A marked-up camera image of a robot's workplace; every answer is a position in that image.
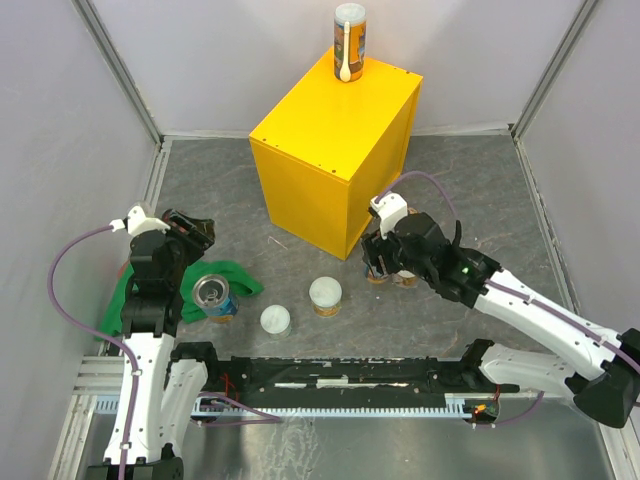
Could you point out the tall can with white spoon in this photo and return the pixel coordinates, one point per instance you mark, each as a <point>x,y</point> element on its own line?
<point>349,41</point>

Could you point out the light blue cable duct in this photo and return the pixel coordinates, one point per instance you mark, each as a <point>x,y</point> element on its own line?
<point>454,408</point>

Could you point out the green cloth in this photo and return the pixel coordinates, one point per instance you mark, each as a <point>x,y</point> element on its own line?
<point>241,283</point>

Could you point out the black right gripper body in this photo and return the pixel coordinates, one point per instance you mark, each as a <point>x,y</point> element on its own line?
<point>392,254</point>

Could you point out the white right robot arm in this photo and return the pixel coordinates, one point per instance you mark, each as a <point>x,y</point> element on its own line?
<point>596,367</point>

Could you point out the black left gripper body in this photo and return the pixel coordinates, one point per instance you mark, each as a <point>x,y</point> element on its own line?
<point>186,251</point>

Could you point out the small can white lid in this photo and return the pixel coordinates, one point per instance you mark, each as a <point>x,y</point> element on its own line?
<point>404,279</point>

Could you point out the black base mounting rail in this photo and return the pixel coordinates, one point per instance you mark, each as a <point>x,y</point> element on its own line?
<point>343,383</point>

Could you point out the blue yellow can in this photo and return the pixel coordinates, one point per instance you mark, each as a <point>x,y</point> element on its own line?
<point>375,278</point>

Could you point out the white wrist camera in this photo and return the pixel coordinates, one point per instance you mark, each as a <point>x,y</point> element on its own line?
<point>390,209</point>
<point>139,219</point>

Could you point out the small jar white lid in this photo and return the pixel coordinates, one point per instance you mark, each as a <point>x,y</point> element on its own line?
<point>275,320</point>

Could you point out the yellow wooden cabinet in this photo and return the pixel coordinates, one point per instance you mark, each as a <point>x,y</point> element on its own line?
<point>328,147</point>

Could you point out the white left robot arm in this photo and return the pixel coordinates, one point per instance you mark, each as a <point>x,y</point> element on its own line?
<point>161,378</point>

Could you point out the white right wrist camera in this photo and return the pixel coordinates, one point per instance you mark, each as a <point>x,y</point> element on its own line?
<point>390,209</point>

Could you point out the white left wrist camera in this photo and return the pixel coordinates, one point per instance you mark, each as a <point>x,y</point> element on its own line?
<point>139,219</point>

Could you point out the yellow can white lid middle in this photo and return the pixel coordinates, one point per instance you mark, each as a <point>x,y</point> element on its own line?
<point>325,294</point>

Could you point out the open blue tin can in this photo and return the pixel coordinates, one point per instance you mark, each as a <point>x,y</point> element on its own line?
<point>213,295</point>

